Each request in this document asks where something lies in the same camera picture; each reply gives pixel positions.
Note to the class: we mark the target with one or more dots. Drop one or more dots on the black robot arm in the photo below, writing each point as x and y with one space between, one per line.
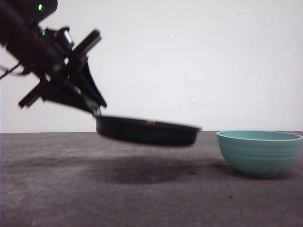
18 14

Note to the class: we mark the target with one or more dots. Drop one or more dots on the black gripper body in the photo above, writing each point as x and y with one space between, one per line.
51 56

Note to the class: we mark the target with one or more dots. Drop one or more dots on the teal ceramic bowl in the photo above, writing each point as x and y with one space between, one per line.
260 153

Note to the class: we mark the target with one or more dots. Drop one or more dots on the brown beef cubes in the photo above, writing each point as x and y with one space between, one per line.
150 122

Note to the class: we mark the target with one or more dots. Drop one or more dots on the black frying pan green handle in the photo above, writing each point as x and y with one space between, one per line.
137 131

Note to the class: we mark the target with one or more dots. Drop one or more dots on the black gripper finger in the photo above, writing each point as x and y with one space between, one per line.
87 84
67 95

